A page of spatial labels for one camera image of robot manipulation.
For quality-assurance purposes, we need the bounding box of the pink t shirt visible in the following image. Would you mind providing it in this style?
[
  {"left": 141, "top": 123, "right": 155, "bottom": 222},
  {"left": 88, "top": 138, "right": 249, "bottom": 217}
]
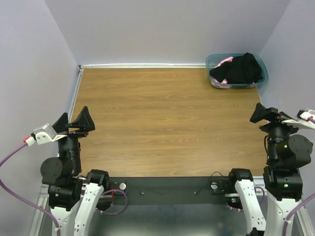
[{"left": 209, "top": 57, "right": 234, "bottom": 84}]

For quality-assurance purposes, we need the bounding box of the teal plastic bin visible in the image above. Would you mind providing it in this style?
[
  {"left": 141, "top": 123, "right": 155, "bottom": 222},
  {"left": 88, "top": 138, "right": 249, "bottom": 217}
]
[{"left": 206, "top": 54, "right": 269, "bottom": 89}]

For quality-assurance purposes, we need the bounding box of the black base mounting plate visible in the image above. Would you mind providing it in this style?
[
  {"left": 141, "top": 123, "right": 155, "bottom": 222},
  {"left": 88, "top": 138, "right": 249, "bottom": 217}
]
[{"left": 110, "top": 176, "right": 233, "bottom": 206}]

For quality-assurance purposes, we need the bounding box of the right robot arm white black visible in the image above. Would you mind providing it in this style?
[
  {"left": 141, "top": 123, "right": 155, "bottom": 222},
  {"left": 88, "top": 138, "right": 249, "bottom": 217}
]
[{"left": 226, "top": 103, "right": 315, "bottom": 236}]

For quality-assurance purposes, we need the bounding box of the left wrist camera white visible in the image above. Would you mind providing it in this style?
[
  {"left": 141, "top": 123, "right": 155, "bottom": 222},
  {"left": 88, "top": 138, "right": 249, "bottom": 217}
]
[{"left": 24, "top": 123, "right": 66, "bottom": 147}]

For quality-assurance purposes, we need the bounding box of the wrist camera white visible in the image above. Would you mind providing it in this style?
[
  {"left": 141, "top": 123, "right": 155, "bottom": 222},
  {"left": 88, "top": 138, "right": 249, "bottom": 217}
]
[
  {"left": 282, "top": 109, "right": 315, "bottom": 130},
  {"left": 24, "top": 123, "right": 66, "bottom": 147}
]

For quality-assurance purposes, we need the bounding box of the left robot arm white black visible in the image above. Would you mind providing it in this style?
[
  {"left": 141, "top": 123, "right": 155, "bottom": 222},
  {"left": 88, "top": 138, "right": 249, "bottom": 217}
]
[{"left": 40, "top": 106, "right": 109, "bottom": 236}]

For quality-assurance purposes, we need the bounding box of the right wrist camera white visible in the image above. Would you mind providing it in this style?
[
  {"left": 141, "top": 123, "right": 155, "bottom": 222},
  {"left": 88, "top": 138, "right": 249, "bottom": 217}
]
[{"left": 282, "top": 109, "right": 315, "bottom": 130}]

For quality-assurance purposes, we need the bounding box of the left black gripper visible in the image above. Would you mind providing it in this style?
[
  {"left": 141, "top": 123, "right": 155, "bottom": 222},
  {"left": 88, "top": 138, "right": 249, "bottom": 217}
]
[{"left": 52, "top": 105, "right": 95, "bottom": 173}]

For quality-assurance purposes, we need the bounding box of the black t shirt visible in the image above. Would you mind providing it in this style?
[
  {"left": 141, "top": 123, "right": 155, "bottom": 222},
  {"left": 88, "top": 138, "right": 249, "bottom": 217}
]
[{"left": 209, "top": 52, "right": 264, "bottom": 85}]

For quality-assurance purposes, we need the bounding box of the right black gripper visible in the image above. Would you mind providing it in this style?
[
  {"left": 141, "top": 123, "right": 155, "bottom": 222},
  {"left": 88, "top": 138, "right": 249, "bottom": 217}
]
[{"left": 250, "top": 101, "right": 306, "bottom": 162}]

